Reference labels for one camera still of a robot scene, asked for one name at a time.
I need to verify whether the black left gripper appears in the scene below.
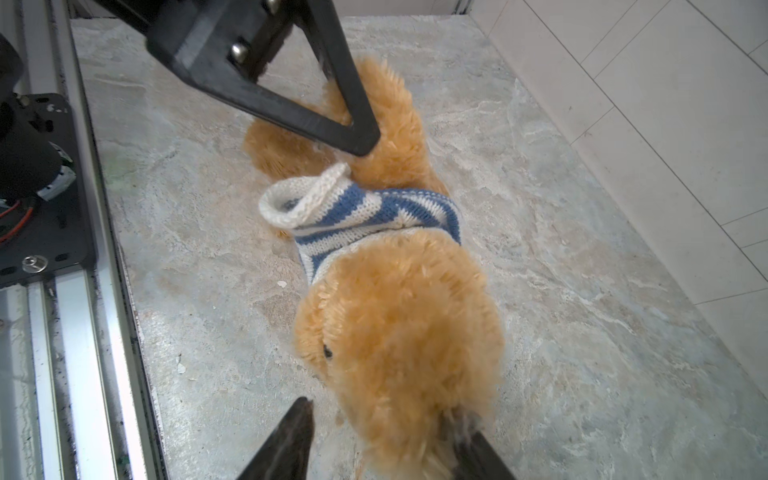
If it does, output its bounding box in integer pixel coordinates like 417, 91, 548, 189
98, 0, 380, 157

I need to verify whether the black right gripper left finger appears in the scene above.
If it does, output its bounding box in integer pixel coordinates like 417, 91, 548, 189
237, 397, 315, 480

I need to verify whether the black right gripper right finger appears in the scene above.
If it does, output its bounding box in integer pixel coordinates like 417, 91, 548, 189
443, 410, 517, 480

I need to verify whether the blue white striped sweater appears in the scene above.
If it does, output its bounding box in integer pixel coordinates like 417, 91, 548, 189
259, 163, 463, 285

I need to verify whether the brown teddy bear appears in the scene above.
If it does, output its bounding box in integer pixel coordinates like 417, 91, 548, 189
244, 57, 504, 479

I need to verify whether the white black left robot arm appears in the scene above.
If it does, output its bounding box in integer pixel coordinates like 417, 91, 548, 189
1, 0, 380, 200

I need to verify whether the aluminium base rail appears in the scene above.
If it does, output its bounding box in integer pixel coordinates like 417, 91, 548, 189
1, 1, 167, 479

